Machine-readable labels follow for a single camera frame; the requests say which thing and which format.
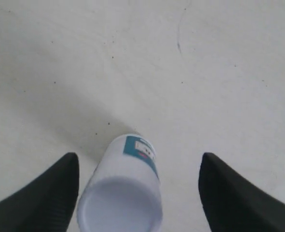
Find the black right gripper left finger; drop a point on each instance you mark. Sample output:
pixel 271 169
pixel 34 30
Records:
pixel 47 203

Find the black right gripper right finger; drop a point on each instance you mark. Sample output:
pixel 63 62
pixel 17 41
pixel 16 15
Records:
pixel 233 204

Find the white bottle teal label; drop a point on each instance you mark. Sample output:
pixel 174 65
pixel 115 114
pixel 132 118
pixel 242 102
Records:
pixel 123 194

